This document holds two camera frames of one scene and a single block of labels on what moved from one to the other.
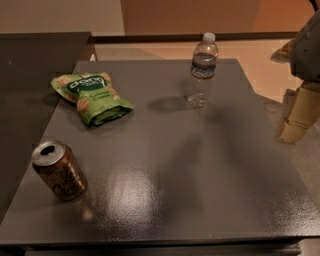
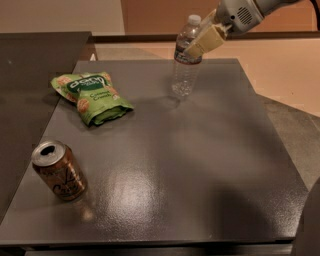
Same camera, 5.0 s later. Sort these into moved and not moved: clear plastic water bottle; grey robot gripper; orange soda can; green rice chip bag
Moved: grey robot gripper; clear plastic water bottle
Not moved: orange soda can; green rice chip bag
